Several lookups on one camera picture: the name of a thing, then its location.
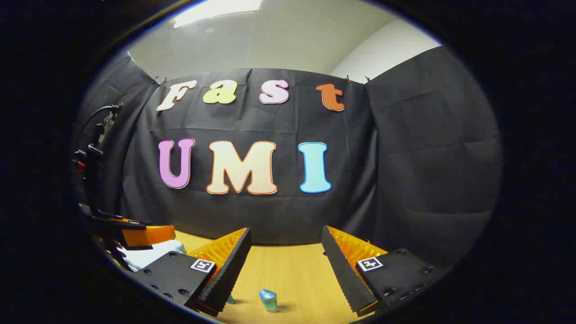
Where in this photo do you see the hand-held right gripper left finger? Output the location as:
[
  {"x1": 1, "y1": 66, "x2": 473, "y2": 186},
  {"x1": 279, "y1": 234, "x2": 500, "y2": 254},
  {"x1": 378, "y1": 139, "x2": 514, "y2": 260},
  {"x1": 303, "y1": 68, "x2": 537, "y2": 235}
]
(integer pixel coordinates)
[{"x1": 134, "y1": 227, "x2": 252, "y2": 317}]

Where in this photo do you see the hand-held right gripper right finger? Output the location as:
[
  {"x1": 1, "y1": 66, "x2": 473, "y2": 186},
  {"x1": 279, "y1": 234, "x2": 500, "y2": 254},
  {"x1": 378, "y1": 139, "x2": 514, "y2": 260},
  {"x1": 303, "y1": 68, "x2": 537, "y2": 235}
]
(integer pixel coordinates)
[{"x1": 321, "y1": 225, "x2": 451, "y2": 317}]

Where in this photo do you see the blue cap skincare bottle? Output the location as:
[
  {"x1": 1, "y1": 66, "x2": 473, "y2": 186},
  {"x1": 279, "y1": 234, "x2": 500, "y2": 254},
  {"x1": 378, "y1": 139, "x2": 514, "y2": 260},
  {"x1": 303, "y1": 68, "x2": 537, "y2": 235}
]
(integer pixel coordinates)
[{"x1": 259, "y1": 289, "x2": 278, "y2": 313}]

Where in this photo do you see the white suitcase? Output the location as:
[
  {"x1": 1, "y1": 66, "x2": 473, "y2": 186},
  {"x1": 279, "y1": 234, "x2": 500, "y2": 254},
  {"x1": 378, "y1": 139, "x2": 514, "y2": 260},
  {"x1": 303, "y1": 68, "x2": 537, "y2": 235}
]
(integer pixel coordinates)
[{"x1": 117, "y1": 240, "x2": 186, "y2": 272}]

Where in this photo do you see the black backdrop cloth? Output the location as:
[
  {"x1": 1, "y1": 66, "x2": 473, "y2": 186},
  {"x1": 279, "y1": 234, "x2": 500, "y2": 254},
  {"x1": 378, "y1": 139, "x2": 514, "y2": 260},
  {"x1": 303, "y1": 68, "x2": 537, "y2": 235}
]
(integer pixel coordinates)
[{"x1": 74, "y1": 45, "x2": 502, "y2": 270}]

